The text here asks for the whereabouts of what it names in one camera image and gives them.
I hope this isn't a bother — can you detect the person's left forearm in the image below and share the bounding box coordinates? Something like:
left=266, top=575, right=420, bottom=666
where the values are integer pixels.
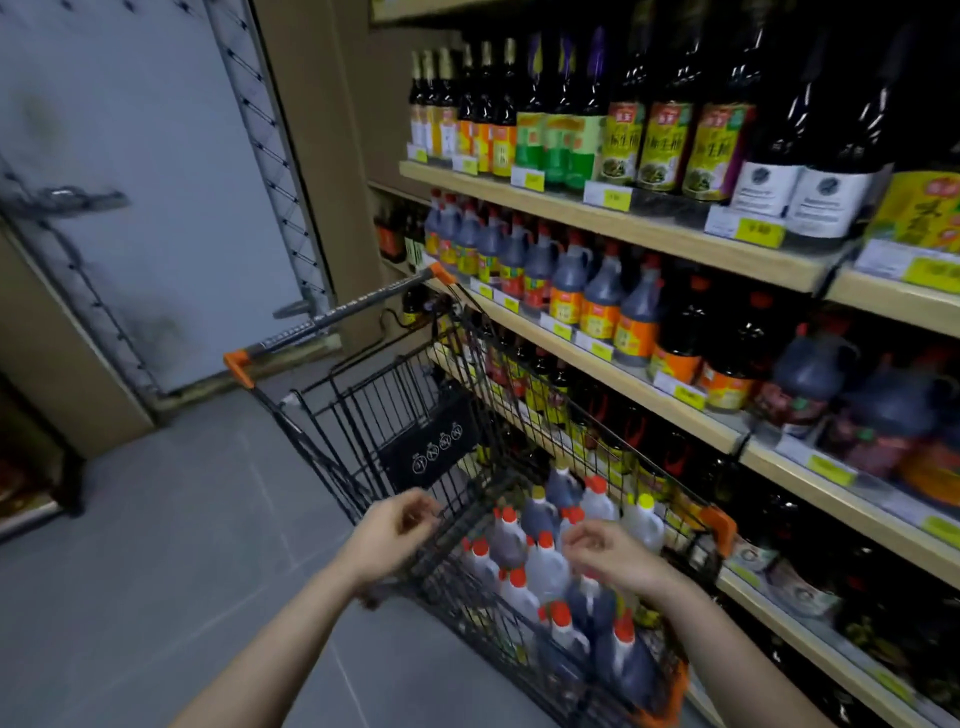
left=171, top=552, right=376, bottom=728

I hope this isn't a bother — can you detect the black cart seat flap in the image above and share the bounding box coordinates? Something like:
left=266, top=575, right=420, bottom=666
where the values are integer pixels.
left=378, top=388, right=483, bottom=494

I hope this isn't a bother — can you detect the group of small dark bottles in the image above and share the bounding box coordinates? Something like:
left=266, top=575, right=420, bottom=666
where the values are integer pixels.
left=373, top=198, right=438, bottom=331

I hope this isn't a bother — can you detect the bottle with large yellow label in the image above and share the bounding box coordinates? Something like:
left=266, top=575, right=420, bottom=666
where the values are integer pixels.
left=864, top=146, right=960, bottom=256

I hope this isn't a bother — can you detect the white cold room door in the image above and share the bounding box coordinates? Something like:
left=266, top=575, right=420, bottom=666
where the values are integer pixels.
left=0, top=0, right=316, bottom=395

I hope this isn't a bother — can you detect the dark bottle pale yellow label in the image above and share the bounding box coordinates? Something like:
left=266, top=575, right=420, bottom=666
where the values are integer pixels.
left=422, top=49, right=442, bottom=160
left=437, top=46, right=462, bottom=162
left=408, top=50, right=426, bottom=160

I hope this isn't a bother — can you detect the black wire shopping cart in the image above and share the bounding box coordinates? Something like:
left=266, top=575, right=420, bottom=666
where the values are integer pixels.
left=223, top=262, right=740, bottom=728

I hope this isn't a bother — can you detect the perforated metal door rail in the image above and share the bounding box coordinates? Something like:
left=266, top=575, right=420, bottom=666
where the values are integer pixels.
left=201, top=0, right=336, bottom=316

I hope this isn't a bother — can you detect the dark bottle green label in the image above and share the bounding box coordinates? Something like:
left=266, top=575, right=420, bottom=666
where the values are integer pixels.
left=543, top=31, right=577, bottom=187
left=516, top=31, right=549, bottom=172
left=567, top=27, right=610, bottom=193

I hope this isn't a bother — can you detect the person's right forearm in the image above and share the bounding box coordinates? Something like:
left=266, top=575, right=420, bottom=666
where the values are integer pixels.
left=645, top=573, right=835, bottom=728

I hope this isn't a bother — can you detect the row of slim dark bottles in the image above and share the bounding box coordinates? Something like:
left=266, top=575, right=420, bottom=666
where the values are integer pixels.
left=480, top=330, right=725, bottom=515

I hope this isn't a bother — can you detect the dark round bottle orange label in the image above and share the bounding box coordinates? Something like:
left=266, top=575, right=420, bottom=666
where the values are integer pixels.
left=648, top=274, right=712, bottom=387
left=697, top=291, right=775, bottom=414

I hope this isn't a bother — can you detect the metal door handle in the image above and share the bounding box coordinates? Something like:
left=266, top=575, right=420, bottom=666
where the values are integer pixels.
left=0, top=186, right=130, bottom=220

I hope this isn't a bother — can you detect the dark bottle yellow-green label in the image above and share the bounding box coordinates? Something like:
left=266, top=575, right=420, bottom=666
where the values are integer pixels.
left=682, top=0, right=757, bottom=204
left=637, top=0, right=697, bottom=195
left=601, top=0, right=651, bottom=187

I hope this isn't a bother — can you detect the row of squat dark bottles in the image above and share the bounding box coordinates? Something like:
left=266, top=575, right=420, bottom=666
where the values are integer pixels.
left=720, top=480, right=960, bottom=721

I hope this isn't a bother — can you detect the dark bottle white label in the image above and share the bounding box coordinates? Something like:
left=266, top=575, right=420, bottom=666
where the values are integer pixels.
left=784, top=0, right=897, bottom=241
left=729, top=0, right=810, bottom=220

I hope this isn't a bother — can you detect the pile of jugs with coloured caps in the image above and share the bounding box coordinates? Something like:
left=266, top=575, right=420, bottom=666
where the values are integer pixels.
left=459, top=459, right=670, bottom=714

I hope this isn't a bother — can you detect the person's left hand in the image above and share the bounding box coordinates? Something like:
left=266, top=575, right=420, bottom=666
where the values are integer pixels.
left=333, top=487, right=445, bottom=595

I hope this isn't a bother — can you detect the wooden shelving unit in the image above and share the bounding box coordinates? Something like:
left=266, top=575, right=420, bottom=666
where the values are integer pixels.
left=367, top=0, right=960, bottom=728

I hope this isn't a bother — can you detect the person's right hand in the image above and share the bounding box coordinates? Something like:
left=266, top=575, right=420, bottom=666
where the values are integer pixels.
left=561, top=519, right=681, bottom=603

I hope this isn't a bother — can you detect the row of dark red-capped jugs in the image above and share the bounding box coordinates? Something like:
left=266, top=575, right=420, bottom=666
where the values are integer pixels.
left=422, top=189, right=667, bottom=369

